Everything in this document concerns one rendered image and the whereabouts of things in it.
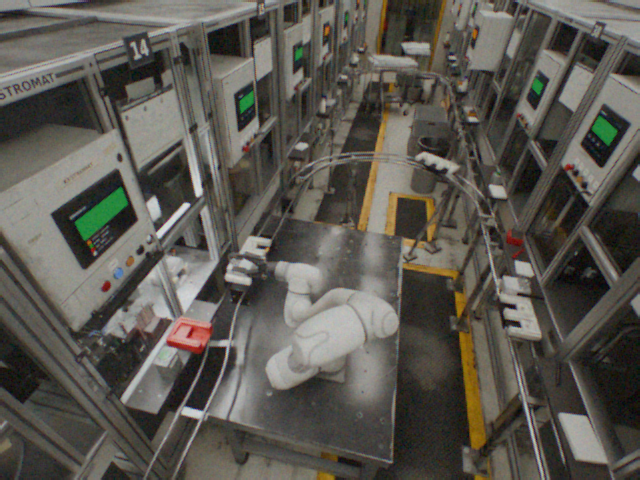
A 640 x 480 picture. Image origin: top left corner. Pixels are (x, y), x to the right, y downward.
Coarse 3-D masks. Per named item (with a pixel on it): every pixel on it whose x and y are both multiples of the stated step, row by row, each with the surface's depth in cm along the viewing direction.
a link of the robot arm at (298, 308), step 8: (288, 296) 154; (296, 296) 152; (304, 296) 152; (328, 296) 127; (336, 296) 121; (344, 296) 116; (288, 304) 152; (296, 304) 149; (304, 304) 149; (320, 304) 132; (328, 304) 128; (336, 304) 123; (288, 312) 151; (296, 312) 148; (304, 312) 143; (312, 312) 137; (320, 312) 134; (288, 320) 153; (296, 320) 151; (304, 320) 151
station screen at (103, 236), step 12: (120, 180) 104; (108, 192) 100; (96, 204) 97; (72, 216) 90; (120, 216) 107; (132, 216) 112; (108, 228) 103; (120, 228) 108; (84, 240) 95; (96, 240) 99; (108, 240) 103; (96, 252) 100
